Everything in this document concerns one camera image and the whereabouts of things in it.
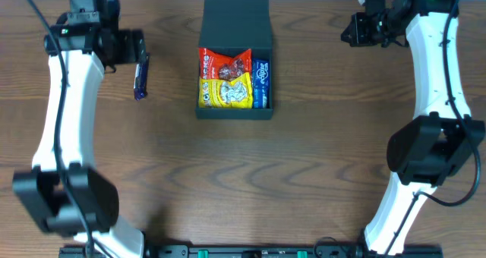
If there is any dark purple snack bar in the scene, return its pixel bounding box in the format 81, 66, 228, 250
134, 53, 150, 101

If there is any red Hacks candy bag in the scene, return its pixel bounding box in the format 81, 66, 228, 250
199, 48, 252, 81

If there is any yellow Hacks candy bag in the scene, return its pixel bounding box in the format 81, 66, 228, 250
198, 72, 254, 109

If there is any dark green box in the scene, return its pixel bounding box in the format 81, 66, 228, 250
195, 0, 273, 120

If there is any blue Eclipse mint box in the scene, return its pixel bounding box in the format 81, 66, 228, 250
252, 58, 270, 89

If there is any blue Oreo cookie pack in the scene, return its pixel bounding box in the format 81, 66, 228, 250
253, 87, 268, 109

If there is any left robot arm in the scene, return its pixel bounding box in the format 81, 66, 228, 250
12, 24, 148, 257

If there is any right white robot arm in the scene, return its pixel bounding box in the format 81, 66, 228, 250
341, 0, 485, 257

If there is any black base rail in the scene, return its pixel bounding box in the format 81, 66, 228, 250
58, 244, 443, 258

